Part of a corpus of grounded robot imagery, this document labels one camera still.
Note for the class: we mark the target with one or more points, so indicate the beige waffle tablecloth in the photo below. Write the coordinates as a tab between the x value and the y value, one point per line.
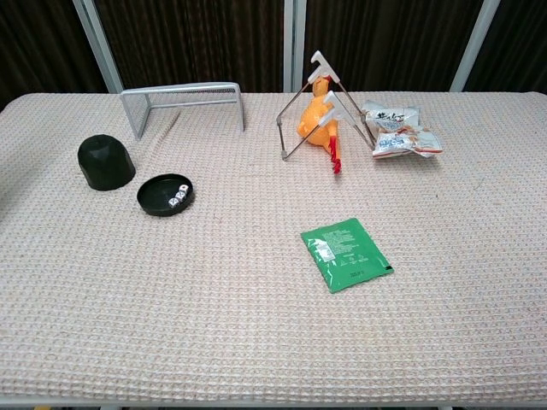
239	324

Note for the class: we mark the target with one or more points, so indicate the silver mesh metal shelf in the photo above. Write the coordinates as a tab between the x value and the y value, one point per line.
136	112

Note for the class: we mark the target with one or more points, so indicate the orange rubber chicken toy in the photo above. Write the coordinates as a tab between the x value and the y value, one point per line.
315	121

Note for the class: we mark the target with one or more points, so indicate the white partition post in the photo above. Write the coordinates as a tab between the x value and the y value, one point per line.
99	47
295	42
474	47

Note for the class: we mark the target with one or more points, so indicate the dark brown curtain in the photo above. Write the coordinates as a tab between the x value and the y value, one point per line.
384	38
196	38
517	47
38	42

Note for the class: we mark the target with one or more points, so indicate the black round object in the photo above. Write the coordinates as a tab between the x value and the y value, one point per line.
104	164

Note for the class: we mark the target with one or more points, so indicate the white snack bag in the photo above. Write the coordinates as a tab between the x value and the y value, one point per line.
395	128

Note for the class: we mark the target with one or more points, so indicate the white die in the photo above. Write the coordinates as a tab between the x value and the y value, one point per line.
184	188
180	196
173	203

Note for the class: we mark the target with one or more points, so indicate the green foil sachet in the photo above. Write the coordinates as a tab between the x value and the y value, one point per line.
346	254

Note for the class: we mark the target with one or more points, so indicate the black round tray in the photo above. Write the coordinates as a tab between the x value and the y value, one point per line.
156	200

